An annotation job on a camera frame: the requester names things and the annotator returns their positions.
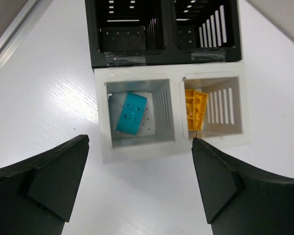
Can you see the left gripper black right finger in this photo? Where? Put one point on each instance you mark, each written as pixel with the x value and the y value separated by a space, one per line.
pixel 241 199

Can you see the teal flower lego brick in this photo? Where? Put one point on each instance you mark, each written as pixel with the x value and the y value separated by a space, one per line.
pixel 132 114

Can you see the black slotted container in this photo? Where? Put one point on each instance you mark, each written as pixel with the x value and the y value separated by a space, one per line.
pixel 125 33

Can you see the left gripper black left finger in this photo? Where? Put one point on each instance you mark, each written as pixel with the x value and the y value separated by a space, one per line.
pixel 37 195

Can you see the aluminium rail left side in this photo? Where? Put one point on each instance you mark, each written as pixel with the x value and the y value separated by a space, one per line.
pixel 20 26

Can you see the yellow rounded lego brick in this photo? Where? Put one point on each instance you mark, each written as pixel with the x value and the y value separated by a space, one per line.
pixel 196 103

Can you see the white slotted container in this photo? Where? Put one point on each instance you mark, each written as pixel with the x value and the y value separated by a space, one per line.
pixel 164 128

